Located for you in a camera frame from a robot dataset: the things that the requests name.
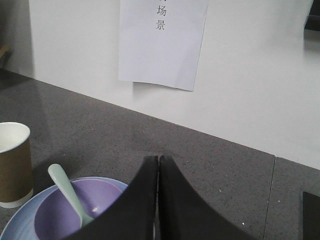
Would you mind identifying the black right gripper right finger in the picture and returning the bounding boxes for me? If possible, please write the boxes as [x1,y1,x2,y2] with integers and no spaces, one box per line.
[158,155,253,240]

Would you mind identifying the wooden dish rack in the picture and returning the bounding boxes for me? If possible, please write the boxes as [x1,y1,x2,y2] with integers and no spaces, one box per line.
[0,44,12,65]

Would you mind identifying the light blue plate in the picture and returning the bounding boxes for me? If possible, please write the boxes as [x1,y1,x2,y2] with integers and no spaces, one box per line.
[0,176,127,240]

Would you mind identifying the black induction cooktop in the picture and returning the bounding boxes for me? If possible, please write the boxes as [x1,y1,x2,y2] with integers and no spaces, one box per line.
[302,192,320,240]

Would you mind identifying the white spoon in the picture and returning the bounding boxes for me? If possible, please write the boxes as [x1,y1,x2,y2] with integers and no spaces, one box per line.
[47,163,94,227]

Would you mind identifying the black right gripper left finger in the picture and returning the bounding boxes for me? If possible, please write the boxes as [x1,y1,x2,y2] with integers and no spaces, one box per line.
[66,156,159,240]

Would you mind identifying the purple bowl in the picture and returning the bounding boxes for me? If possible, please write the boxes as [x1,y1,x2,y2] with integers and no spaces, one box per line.
[34,177,123,240]

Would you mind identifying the black range hood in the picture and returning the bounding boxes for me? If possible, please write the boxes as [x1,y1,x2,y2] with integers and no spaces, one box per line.
[304,0,320,32]

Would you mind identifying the white paper sheet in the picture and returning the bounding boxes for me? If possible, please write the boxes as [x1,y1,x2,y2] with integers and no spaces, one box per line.
[118,0,209,91]

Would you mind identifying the brown paper cup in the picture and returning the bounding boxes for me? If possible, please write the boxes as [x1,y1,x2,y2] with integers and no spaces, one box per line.
[0,122,34,209]

